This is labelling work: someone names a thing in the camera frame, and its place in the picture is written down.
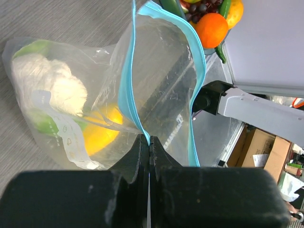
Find cardboard box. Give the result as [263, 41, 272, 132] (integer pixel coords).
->
[226, 128, 292, 182]

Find toy cauliflower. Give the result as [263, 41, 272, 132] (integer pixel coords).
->
[11, 40, 87, 135]

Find toy orange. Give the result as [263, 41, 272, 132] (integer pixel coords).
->
[195, 13, 228, 49]

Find toy grapes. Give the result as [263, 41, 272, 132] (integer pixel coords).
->
[180, 0, 223, 24]

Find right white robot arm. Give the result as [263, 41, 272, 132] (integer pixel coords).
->
[191, 80, 304, 148]

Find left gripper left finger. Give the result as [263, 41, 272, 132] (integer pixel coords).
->
[0, 135, 149, 228]

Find teal fruit tray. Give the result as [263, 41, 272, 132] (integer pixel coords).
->
[160, 0, 233, 63]

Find yellow toy mango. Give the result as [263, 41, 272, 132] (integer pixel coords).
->
[82, 104, 123, 156]

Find green toy chili pepper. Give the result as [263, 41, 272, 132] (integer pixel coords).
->
[215, 0, 232, 64]

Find clear zip top bag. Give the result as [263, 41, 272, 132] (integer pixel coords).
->
[2, 0, 206, 170]

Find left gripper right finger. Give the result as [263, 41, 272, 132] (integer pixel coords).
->
[149, 136, 290, 228]

